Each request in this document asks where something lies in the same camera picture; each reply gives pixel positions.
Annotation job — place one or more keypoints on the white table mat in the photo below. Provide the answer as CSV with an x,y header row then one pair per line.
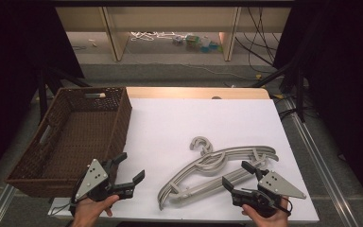
x,y
170,119

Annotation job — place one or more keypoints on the brown wicker basket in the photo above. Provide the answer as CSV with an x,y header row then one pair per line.
x,y
75,135

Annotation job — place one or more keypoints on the person's left hand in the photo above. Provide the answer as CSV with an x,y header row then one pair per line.
x,y
89,209

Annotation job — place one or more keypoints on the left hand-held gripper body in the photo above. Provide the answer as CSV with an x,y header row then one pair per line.
x,y
93,179

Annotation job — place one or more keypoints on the black metal stand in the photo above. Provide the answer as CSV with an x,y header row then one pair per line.
x,y
300,94
42,94

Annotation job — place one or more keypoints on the grey plastic clothes hanger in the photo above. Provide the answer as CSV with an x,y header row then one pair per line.
x,y
201,189
239,149
266,157

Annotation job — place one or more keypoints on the light wooden shelf unit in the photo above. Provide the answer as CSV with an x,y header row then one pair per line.
x,y
116,41

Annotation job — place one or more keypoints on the person's right hand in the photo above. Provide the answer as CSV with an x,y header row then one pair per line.
x,y
272,220

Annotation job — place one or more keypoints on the colourful toys pile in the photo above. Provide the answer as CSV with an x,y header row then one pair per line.
x,y
198,42

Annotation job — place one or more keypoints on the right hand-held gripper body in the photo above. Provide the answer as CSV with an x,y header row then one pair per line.
x,y
274,186

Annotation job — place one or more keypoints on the dark curtain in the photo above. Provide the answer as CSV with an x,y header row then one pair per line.
x,y
12,47
343,63

